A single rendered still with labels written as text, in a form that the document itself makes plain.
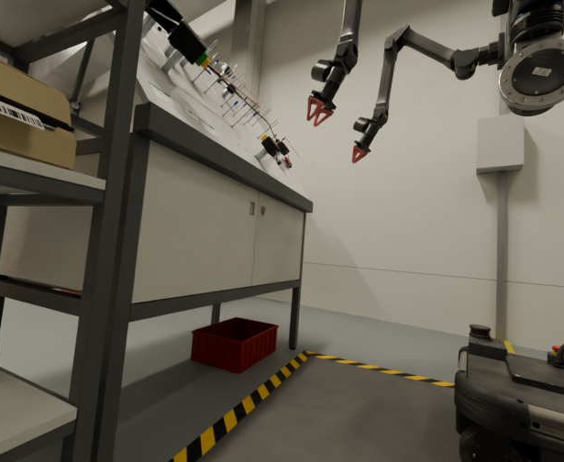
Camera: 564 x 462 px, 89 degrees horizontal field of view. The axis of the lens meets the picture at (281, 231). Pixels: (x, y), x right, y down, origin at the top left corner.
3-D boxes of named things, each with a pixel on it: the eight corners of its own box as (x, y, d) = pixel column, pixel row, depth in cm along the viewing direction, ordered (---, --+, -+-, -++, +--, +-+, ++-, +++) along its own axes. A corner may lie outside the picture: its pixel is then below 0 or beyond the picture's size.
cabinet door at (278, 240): (300, 279, 165) (304, 212, 168) (253, 286, 116) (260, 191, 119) (296, 279, 166) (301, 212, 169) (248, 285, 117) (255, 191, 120)
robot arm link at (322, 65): (348, 45, 97) (357, 60, 104) (322, 39, 103) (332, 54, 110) (330, 79, 99) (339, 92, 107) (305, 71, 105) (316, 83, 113)
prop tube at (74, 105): (77, 111, 107) (100, 31, 106) (69, 107, 104) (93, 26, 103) (72, 110, 108) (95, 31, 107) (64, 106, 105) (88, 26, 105)
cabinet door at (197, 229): (251, 286, 116) (259, 191, 119) (132, 303, 66) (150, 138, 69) (247, 285, 116) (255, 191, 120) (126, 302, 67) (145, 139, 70)
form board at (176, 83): (143, 104, 65) (149, 99, 65) (41, -95, 97) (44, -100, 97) (309, 203, 172) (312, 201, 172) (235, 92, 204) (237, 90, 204)
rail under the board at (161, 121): (313, 213, 171) (313, 202, 171) (148, 128, 64) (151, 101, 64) (304, 213, 173) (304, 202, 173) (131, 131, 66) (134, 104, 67)
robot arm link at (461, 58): (402, 17, 140) (405, 32, 148) (381, 42, 144) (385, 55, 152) (481, 53, 118) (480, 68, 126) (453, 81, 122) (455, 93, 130)
